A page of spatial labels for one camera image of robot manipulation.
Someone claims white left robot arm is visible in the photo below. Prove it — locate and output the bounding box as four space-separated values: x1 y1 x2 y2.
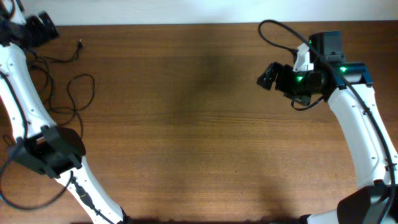
1 1 129 223

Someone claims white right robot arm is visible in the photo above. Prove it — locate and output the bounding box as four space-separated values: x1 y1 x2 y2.
257 31 397 223

